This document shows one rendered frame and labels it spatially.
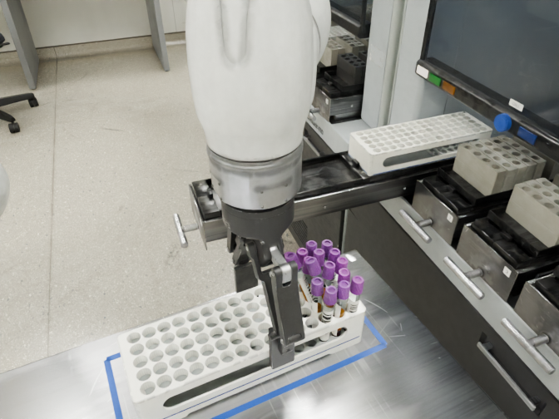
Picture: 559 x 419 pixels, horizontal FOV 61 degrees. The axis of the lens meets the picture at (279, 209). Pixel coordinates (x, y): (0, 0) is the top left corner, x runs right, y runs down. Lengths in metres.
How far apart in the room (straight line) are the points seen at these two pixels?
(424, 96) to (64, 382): 0.89
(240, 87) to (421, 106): 0.81
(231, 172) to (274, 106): 0.08
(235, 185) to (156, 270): 1.58
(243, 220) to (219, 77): 0.15
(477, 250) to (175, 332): 0.55
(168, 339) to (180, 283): 1.30
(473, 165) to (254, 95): 0.68
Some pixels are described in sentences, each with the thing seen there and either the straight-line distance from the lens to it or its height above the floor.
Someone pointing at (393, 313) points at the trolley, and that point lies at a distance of 0.71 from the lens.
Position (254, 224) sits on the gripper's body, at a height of 1.06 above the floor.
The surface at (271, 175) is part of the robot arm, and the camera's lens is 0.42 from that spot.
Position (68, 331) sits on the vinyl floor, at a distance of 1.88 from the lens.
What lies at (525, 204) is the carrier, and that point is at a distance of 0.91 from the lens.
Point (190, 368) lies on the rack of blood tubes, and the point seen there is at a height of 0.88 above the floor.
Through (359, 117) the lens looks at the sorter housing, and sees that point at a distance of 1.39.
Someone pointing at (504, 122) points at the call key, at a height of 0.99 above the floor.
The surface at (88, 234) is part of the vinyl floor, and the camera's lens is 2.26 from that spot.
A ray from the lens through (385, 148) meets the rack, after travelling 1.00.
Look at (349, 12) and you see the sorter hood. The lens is 1.35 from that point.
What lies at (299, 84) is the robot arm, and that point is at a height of 1.20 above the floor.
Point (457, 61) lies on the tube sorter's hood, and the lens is 0.99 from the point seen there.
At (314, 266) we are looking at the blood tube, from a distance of 0.58.
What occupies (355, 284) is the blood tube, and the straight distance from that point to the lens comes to 0.58.
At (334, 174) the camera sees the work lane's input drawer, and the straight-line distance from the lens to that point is 1.01.
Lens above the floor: 1.35
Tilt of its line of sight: 37 degrees down
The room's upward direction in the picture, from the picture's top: 1 degrees counter-clockwise
